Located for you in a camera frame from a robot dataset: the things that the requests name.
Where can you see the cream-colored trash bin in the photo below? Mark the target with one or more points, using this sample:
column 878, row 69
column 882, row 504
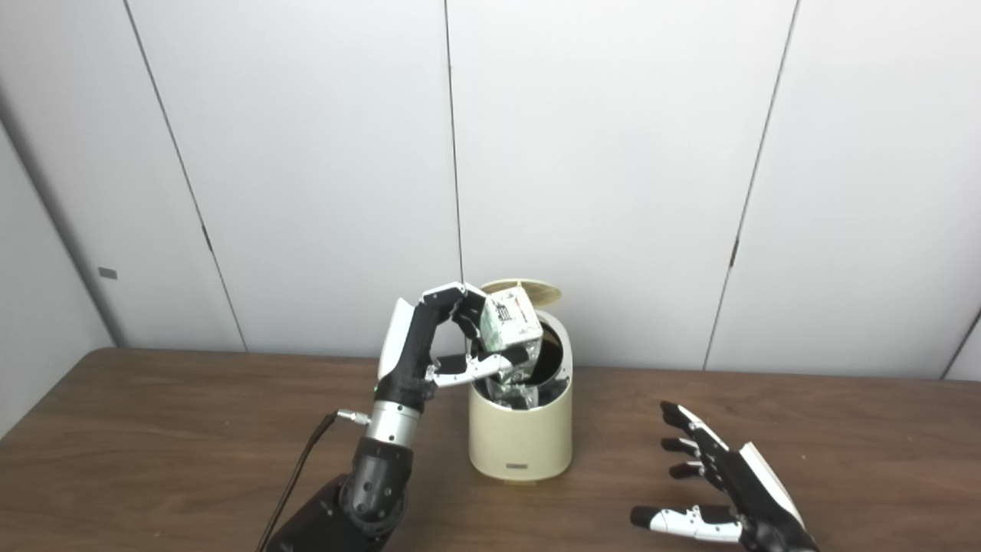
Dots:
column 521, row 437

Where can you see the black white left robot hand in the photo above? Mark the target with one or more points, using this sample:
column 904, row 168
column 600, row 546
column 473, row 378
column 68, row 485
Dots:
column 410, row 345

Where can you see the small grey wall label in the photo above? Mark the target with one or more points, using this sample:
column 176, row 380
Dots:
column 108, row 273

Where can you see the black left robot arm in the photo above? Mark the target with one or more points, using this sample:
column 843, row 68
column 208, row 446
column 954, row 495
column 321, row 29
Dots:
column 375, row 483

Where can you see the white green milk carton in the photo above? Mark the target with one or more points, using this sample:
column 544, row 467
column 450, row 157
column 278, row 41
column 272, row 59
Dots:
column 510, row 322

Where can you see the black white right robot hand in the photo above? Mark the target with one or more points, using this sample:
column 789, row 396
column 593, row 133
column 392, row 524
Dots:
column 755, row 491

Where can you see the round cream bin lid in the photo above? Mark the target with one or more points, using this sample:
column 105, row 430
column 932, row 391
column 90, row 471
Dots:
column 542, row 293

